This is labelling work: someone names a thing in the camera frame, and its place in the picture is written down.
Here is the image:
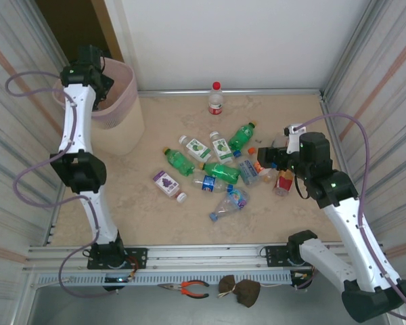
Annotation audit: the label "orange cap orange label bottle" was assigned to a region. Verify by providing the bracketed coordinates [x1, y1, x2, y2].
[247, 146, 279, 184]

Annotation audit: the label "pale blue label bottle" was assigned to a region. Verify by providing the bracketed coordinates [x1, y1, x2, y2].
[232, 150, 262, 187]

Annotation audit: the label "red yellow label bottle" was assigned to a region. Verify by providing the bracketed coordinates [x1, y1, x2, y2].
[272, 169, 295, 198]

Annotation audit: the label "green soda bottle yellow cap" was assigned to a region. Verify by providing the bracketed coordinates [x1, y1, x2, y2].
[198, 161, 241, 186]
[162, 146, 196, 177]
[227, 121, 258, 151]

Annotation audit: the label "lime label clear bottle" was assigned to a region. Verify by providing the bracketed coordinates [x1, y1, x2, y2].
[208, 131, 235, 165]
[178, 135, 212, 162]

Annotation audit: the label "colourful label crushed bottle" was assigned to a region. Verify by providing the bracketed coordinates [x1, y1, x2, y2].
[208, 188, 250, 221]

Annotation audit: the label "blue-capped blue label bottle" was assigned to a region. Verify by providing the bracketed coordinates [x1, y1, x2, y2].
[191, 174, 234, 194]

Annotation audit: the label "red cap clear bottle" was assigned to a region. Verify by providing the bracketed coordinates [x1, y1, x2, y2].
[208, 81, 224, 116]

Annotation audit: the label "purple grape label bottle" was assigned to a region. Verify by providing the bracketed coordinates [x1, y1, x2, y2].
[151, 169, 188, 204]

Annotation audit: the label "pink plastic waste bin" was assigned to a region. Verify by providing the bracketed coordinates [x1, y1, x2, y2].
[52, 58, 145, 156]

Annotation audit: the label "brown cloth bag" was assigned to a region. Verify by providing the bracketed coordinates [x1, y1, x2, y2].
[218, 274, 262, 309]

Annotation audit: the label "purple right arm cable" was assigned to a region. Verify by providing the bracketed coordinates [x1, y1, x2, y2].
[300, 112, 406, 321]

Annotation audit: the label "aluminium frame bar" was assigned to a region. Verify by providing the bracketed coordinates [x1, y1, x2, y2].
[137, 88, 325, 98]

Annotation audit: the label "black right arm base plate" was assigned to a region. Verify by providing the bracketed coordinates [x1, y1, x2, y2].
[264, 244, 292, 268]

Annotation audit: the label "aluminium mounting rail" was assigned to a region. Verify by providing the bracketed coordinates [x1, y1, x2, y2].
[26, 242, 353, 272]

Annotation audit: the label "white slotted cable duct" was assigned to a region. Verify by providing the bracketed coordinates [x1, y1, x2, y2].
[33, 269, 294, 287]

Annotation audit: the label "orange handled pliers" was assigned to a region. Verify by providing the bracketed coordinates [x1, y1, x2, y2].
[157, 280, 210, 299]

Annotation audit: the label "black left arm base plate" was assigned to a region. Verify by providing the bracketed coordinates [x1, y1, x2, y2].
[87, 246, 148, 271]

